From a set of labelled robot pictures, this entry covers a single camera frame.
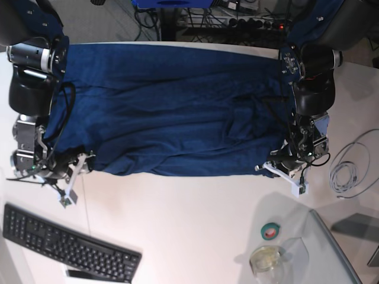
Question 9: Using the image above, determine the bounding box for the black power strip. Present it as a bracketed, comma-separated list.
[227, 18, 284, 31]

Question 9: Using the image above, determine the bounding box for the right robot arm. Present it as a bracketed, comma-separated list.
[1, 1, 94, 182]

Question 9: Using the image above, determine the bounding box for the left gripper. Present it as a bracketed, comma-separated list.
[268, 147, 308, 178]

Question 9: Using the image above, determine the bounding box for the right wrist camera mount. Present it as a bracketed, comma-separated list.
[38, 150, 96, 209]

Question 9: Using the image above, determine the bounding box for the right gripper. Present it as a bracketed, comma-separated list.
[43, 147, 93, 183]

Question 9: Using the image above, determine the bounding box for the green tape roll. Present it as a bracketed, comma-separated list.
[261, 222, 281, 241]

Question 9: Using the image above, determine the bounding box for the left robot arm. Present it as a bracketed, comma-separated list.
[262, 1, 378, 180]

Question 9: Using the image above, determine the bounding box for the black computer keyboard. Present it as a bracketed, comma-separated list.
[3, 204, 142, 283]

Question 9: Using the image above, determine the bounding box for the clear tape dispenser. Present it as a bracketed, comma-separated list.
[249, 246, 285, 284]

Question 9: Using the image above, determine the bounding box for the coiled white cable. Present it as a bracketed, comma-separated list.
[329, 128, 379, 200]

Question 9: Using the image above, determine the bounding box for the blue box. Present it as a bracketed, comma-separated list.
[131, 0, 214, 9]

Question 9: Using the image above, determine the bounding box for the dark blue t-shirt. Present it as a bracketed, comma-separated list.
[46, 44, 294, 177]

